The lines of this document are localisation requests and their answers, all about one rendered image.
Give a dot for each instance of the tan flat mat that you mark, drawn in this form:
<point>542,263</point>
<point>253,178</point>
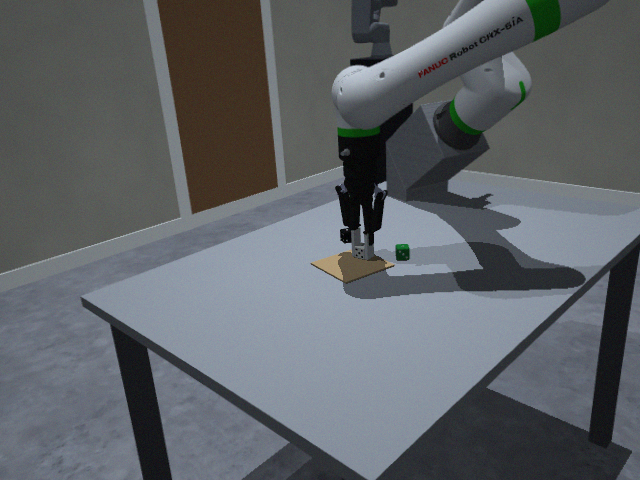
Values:
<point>347,268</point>

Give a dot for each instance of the green die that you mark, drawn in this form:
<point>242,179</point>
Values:
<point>402,252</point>

